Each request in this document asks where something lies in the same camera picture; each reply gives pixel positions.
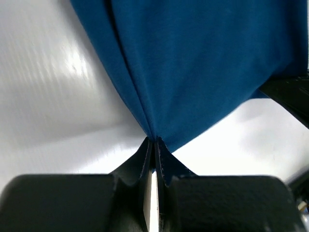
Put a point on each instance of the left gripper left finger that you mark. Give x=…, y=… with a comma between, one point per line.
x=114, y=202

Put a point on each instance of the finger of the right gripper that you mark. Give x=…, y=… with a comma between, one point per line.
x=292, y=93

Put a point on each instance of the blue t shirt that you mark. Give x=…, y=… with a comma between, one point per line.
x=180, y=66

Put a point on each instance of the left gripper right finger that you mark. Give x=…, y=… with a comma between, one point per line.
x=243, y=203

